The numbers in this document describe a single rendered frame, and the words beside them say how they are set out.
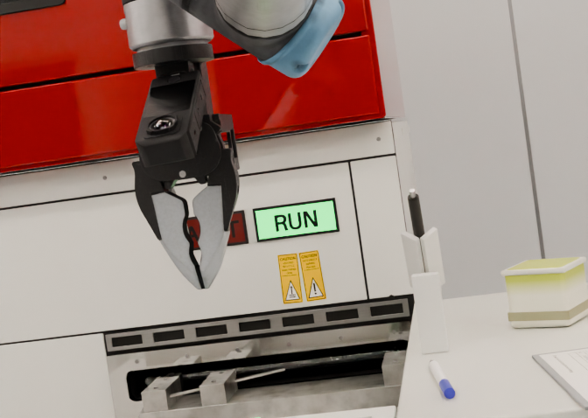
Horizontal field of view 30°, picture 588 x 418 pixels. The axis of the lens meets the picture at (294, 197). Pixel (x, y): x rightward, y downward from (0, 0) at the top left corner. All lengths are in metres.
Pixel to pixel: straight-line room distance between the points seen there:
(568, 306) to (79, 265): 0.72
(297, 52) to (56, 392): 0.94
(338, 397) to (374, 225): 0.25
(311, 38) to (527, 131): 2.20
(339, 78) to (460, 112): 1.55
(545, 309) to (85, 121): 0.68
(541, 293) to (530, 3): 1.84
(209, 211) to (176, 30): 0.16
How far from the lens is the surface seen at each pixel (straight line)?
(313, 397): 1.45
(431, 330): 1.19
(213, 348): 1.57
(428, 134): 3.00
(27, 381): 1.68
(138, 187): 0.97
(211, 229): 0.95
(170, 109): 0.91
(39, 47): 1.57
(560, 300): 1.24
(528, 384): 1.02
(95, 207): 1.60
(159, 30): 0.95
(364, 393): 1.44
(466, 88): 3.00
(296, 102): 1.48
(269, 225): 1.54
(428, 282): 1.18
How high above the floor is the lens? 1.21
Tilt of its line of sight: 3 degrees down
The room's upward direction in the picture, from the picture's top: 8 degrees counter-clockwise
